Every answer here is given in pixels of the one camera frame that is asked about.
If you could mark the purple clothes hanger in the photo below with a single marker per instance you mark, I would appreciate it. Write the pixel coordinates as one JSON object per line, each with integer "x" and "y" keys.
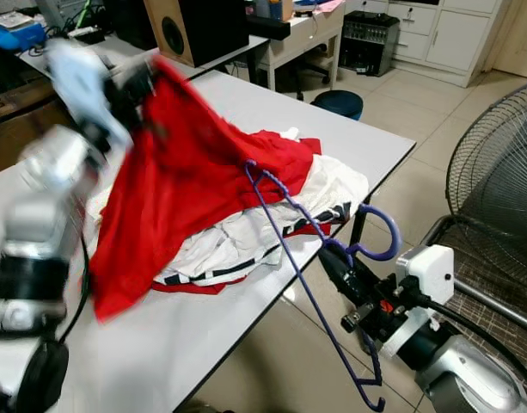
{"x": 392, "y": 228}

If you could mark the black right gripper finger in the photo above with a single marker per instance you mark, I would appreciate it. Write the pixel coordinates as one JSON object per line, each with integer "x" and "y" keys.
{"x": 342, "y": 268}

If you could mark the white black striped garment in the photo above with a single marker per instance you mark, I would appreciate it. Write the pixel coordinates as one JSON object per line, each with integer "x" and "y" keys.
{"x": 254, "y": 237}

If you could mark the white office desk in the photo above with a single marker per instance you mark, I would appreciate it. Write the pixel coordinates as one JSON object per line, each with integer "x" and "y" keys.
{"x": 315, "y": 26}

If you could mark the open cardboard box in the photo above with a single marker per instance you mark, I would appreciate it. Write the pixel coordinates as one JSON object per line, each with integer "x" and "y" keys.
{"x": 14, "y": 129}

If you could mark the wooden black loudspeaker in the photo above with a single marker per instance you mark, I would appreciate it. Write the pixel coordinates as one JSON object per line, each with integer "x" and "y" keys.
{"x": 173, "y": 34}

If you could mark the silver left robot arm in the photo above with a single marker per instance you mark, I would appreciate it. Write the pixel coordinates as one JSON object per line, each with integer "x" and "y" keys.
{"x": 39, "y": 224}

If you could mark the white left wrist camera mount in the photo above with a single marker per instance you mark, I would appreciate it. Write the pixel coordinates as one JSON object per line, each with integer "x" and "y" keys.
{"x": 78, "y": 82}

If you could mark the dark blue round stool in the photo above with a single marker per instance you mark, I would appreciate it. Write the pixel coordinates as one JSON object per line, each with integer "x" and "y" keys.
{"x": 338, "y": 103}

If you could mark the white drawer cabinet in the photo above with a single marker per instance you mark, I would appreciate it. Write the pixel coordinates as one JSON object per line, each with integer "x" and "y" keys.
{"x": 452, "y": 39}

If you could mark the blue white desktop device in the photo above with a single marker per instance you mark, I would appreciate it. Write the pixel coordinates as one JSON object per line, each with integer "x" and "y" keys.
{"x": 18, "y": 34}

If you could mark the black speaker bar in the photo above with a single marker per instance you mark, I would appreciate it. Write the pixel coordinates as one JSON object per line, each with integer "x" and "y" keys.
{"x": 270, "y": 28}

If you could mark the red garment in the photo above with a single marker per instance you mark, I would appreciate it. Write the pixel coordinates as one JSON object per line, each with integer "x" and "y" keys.
{"x": 177, "y": 189}

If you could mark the white power strip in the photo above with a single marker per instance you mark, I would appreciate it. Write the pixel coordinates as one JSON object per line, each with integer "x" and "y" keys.
{"x": 84, "y": 31}

